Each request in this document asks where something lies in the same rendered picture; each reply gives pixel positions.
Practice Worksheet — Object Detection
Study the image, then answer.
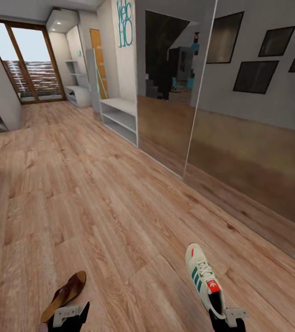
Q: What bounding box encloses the gym shoe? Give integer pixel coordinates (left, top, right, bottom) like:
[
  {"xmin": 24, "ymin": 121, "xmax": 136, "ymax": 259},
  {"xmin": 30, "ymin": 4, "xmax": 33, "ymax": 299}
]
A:
[{"xmin": 185, "ymin": 243, "xmax": 227, "ymax": 320}]

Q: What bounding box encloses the sandal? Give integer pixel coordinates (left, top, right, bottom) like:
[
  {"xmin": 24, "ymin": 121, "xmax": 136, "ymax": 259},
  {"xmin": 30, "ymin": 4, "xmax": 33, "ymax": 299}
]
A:
[{"xmin": 41, "ymin": 271, "xmax": 86, "ymax": 323}]

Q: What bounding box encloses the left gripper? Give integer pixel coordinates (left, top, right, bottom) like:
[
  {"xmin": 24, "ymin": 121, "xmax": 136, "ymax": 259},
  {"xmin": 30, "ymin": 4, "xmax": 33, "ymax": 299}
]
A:
[{"xmin": 47, "ymin": 302, "xmax": 90, "ymax": 332}]

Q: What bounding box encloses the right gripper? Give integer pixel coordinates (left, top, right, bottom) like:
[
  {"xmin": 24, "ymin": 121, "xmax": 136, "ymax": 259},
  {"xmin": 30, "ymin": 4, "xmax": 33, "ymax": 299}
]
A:
[{"xmin": 209, "ymin": 310, "xmax": 246, "ymax": 332}]

